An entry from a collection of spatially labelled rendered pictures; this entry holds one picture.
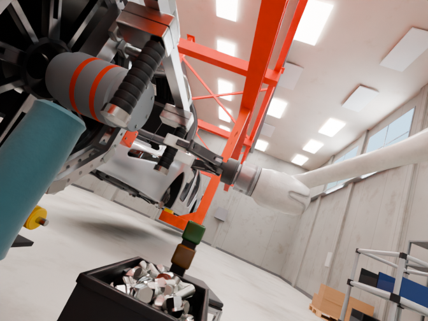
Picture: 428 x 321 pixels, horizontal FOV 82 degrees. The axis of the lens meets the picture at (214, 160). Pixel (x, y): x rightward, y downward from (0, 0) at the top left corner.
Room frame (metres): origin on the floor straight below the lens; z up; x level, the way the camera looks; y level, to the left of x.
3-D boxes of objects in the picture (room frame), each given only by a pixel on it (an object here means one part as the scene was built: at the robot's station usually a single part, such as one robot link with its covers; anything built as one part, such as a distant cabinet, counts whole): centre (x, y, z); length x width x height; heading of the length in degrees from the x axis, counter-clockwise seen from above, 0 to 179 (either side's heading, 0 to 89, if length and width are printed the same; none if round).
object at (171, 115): (0.71, 0.16, 0.93); 0.09 x 0.05 x 0.05; 83
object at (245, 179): (0.68, -0.10, 0.83); 0.09 x 0.06 x 0.09; 173
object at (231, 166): (0.69, -0.03, 0.83); 0.09 x 0.08 x 0.07; 83
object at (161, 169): (0.71, 0.13, 0.83); 0.04 x 0.04 x 0.16
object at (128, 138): (0.88, 0.35, 0.85); 0.09 x 0.08 x 0.07; 173
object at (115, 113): (0.37, 0.17, 0.83); 0.04 x 0.04 x 0.16
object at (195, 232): (0.54, -0.02, 0.64); 0.04 x 0.04 x 0.04; 83
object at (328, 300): (5.72, -3.88, 0.32); 1.11 x 0.78 x 0.64; 81
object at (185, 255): (0.54, -0.02, 0.59); 0.04 x 0.04 x 0.04; 83
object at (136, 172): (5.43, 1.06, 1.49); 4.95 x 1.86 x 1.59; 173
